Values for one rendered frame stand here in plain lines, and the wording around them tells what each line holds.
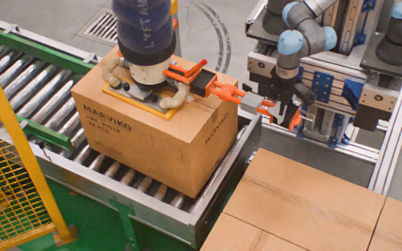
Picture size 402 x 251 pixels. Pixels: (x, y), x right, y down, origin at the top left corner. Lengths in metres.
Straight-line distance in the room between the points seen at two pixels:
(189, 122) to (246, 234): 0.54
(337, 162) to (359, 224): 0.66
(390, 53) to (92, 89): 1.22
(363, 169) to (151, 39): 1.47
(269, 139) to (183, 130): 1.02
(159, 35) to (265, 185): 0.86
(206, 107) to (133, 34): 0.44
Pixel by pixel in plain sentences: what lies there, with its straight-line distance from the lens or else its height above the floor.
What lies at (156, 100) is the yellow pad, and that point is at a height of 0.98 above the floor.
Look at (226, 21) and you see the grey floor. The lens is 4.04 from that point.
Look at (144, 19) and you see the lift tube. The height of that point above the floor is 1.37.
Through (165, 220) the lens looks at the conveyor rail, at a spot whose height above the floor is 0.53.
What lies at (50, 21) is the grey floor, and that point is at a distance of 4.27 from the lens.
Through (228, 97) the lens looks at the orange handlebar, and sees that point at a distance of 1.92.
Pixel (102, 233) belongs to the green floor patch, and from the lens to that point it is 2.90.
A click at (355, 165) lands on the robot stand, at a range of 2.90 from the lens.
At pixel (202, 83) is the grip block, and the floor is 1.09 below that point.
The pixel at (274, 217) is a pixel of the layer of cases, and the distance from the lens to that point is 2.26.
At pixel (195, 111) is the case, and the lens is 2.07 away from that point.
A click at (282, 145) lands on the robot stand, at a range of 2.92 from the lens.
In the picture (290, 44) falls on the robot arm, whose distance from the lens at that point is 1.63.
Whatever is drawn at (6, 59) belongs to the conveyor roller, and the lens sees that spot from 3.15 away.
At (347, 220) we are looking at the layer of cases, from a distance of 2.30.
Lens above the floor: 2.48
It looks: 49 degrees down
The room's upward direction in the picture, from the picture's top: 4 degrees counter-clockwise
